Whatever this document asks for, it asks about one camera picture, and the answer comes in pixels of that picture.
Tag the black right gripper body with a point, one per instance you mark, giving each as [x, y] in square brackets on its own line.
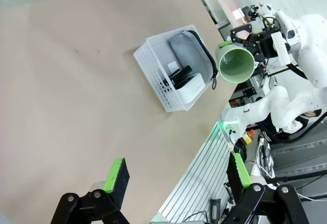
[264, 46]

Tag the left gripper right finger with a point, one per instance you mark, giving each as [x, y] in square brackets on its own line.
[238, 175]

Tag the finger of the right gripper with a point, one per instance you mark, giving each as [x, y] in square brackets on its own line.
[240, 34]
[260, 69]

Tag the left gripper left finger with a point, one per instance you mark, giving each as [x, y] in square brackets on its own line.
[116, 178]

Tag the light green plastic cup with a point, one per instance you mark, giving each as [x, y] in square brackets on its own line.
[235, 63]

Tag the white digital alarm clock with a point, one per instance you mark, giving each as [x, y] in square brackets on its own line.
[192, 88]

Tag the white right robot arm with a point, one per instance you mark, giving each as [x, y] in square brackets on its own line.
[306, 55]

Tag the white perforated plastic basket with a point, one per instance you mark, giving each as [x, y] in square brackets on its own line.
[155, 65]

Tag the pink board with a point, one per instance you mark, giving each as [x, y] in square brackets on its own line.
[230, 7]

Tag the red yellow emergency stop button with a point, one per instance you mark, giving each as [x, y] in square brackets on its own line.
[248, 138]

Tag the control box with red display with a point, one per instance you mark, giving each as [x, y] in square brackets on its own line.
[237, 102]

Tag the white translucent box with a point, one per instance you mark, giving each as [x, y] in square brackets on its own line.
[212, 2]

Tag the black tripod leg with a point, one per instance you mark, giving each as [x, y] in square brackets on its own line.
[306, 174]

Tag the white paper label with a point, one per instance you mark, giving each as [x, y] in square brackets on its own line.
[172, 67]

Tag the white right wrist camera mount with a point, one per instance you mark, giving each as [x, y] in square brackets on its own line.
[281, 50]

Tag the aluminium slotted base plate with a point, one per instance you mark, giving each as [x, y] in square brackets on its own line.
[204, 170]

